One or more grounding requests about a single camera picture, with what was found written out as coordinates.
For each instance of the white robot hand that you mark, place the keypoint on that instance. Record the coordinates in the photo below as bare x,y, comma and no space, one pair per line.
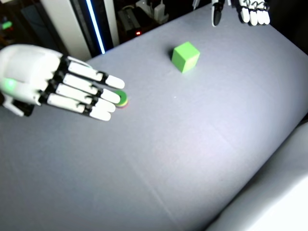
29,69
255,15

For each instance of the grey table cloth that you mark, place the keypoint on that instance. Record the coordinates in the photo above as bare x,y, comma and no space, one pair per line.
154,144

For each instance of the wide white tower panel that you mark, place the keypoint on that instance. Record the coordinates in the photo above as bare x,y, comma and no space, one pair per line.
65,24

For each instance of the white power adapter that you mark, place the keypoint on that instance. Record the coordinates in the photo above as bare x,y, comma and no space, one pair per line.
158,12

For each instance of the blue light strip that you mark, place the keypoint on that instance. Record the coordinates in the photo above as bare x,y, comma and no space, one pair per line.
95,24

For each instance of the grey box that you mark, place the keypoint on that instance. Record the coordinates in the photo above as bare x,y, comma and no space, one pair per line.
128,19

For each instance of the green cube block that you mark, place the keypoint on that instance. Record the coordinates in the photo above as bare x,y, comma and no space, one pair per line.
185,57

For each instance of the large white blurred surface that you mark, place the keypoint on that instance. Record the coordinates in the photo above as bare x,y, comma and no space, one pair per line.
276,197

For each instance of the black device with red light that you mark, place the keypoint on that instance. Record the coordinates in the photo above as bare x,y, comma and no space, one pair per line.
137,33

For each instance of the narrow white tower panel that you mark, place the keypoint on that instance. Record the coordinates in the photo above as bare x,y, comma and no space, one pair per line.
111,19

